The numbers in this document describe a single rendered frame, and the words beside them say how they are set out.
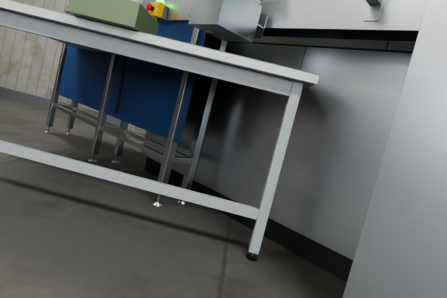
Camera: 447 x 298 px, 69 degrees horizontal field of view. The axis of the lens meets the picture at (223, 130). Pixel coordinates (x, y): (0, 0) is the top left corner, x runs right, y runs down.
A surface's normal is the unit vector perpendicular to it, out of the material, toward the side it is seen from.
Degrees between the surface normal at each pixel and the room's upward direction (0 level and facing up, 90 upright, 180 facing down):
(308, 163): 90
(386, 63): 90
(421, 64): 90
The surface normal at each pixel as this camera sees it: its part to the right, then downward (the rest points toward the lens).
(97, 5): -0.06, 0.05
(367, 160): -0.66, -0.11
